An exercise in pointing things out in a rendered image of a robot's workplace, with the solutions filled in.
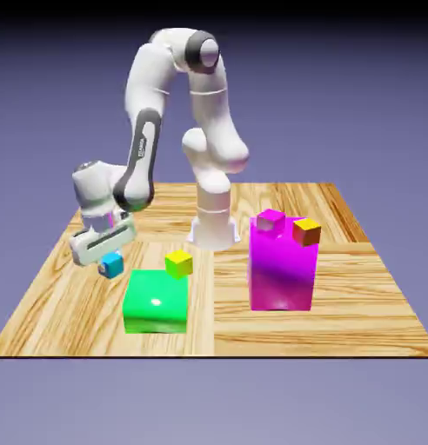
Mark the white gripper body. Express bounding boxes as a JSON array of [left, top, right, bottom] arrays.
[[69, 211, 137, 268]]

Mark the large magenta box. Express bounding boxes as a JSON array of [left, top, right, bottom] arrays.
[[248, 216, 320, 313]]

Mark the small yellow cube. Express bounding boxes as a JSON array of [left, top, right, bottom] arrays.
[[164, 249, 194, 281]]

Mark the small blue cube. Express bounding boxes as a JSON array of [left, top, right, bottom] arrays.
[[97, 252, 125, 280]]

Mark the small orange cube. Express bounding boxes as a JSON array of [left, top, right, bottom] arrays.
[[291, 217, 322, 248]]

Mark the large green box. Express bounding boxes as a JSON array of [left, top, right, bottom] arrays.
[[122, 269, 190, 335]]

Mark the small magenta cube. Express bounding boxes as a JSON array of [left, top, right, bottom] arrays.
[[256, 208, 287, 235]]

